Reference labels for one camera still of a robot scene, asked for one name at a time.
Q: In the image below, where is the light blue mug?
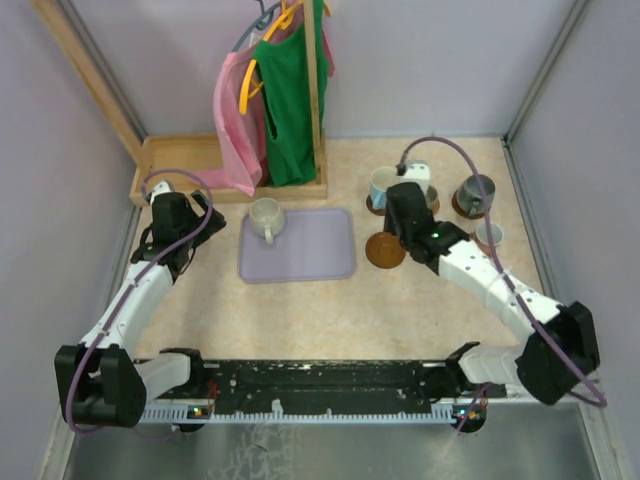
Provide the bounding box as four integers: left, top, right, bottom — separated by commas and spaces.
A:
369, 166, 401, 210

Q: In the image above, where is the green tank top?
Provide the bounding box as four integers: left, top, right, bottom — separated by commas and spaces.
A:
254, 27, 316, 187

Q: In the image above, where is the grey blue hanger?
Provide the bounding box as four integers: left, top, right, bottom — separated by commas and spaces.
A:
231, 0, 282, 53

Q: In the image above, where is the brown grooved coaster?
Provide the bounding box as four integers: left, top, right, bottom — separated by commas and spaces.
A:
365, 232, 406, 269
451, 190, 494, 220

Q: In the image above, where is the orange printed mug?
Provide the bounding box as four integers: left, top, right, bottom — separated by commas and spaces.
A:
474, 223, 504, 250

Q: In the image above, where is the small olive green cup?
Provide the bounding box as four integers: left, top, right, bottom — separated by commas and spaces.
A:
425, 185, 440, 215

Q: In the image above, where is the wooden rack post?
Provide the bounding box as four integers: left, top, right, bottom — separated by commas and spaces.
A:
303, 0, 322, 184

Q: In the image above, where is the leaning wooden beam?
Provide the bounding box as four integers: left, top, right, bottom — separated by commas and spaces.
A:
31, 1, 148, 170

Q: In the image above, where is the yellow hanger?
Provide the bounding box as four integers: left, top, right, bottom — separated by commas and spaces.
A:
237, 1, 335, 119

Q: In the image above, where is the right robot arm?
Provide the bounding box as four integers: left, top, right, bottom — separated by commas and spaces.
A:
384, 162, 600, 405

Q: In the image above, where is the wooden rack base tray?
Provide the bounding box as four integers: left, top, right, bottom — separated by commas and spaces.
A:
129, 132, 328, 207

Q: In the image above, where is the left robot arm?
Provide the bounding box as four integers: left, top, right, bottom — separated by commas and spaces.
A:
54, 181, 226, 434

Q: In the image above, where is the white speckled mug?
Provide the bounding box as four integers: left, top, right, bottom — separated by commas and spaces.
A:
248, 198, 286, 245

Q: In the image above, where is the pink shirt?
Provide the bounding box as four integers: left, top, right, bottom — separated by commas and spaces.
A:
186, 11, 337, 197

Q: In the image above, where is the lavender plastic tray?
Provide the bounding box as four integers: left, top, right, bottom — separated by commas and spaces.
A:
238, 208, 356, 284

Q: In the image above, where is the dark green speckled mug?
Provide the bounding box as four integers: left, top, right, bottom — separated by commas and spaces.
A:
456, 174, 496, 200

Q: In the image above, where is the aluminium frame rail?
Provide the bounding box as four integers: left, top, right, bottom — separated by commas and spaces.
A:
64, 361, 607, 426

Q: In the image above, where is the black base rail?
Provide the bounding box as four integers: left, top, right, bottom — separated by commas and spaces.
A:
160, 360, 480, 416

